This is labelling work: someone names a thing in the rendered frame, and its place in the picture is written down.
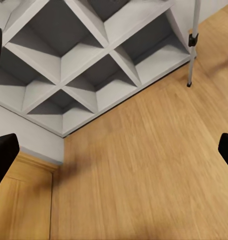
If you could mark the camera tripod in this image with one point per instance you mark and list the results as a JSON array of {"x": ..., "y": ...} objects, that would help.
[{"x": 193, "y": 37}]

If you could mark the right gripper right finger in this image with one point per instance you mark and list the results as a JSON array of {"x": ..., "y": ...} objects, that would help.
[{"x": 223, "y": 146}]

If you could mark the door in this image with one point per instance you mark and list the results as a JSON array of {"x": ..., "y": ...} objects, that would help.
[{"x": 25, "y": 199}]

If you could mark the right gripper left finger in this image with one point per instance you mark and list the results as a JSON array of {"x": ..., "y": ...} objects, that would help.
[{"x": 9, "y": 150}]

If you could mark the bookcase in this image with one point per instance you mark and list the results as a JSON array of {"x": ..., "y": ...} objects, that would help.
[{"x": 64, "y": 72}]

